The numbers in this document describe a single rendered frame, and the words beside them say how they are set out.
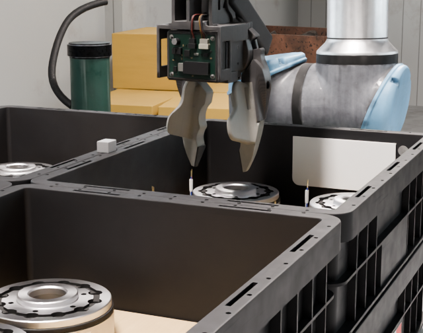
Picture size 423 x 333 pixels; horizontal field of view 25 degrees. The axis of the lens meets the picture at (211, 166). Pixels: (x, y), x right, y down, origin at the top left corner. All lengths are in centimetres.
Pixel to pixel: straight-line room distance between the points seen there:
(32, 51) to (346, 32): 392
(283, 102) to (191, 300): 62
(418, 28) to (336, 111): 656
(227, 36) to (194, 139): 14
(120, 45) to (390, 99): 406
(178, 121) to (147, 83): 431
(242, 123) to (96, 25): 478
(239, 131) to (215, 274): 20
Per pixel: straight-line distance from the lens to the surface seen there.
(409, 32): 791
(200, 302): 80
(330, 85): 136
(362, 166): 115
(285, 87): 138
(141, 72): 529
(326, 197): 110
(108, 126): 127
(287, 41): 636
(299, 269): 65
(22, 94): 512
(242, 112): 96
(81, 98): 378
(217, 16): 93
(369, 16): 136
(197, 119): 100
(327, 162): 116
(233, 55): 94
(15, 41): 506
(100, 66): 376
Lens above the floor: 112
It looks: 12 degrees down
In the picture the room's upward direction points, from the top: straight up
